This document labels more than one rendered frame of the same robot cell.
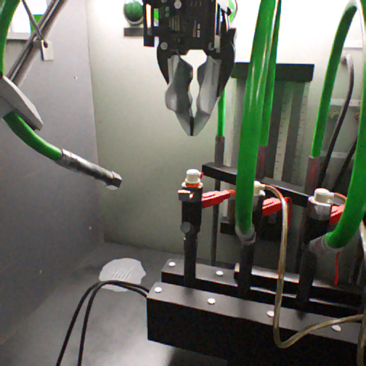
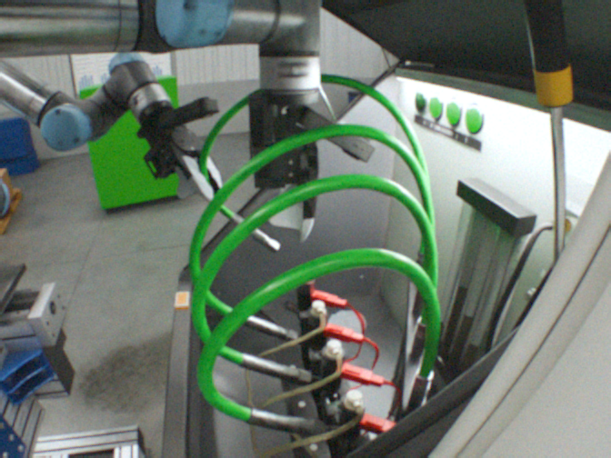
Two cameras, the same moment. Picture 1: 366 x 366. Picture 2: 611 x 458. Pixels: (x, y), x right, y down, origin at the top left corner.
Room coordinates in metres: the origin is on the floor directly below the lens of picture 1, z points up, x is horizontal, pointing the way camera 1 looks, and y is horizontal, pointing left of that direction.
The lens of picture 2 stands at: (0.18, -0.43, 1.47)
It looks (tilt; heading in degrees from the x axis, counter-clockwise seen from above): 27 degrees down; 63
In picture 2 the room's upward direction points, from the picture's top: straight up
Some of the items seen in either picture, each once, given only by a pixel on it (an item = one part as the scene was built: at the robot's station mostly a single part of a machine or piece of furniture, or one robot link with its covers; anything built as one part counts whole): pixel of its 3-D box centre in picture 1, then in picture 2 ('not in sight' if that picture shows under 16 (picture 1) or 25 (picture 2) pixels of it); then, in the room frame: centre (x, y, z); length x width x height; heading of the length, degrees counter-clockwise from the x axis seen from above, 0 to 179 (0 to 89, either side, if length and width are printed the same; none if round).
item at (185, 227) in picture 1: (188, 255); (299, 329); (0.39, 0.00, 1.03); 0.05 x 0.03 x 0.21; 165
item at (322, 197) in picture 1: (321, 201); (334, 352); (0.36, -0.16, 1.14); 0.02 x 0.02 x 0.03
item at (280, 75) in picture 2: not in sight; (289, 75); (0.38, 0.00, 1.44); 0.08 x 0.08 x 0.05
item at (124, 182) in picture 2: not in sight; (135, 140); (0.24, 3.73, 0.65); 0.95 x 0.86 x 1.30; 179
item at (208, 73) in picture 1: (202, 99); (290, 217); (0.37, -0.02, 1.25); 0.06 x 0.03 x 0.09; 165
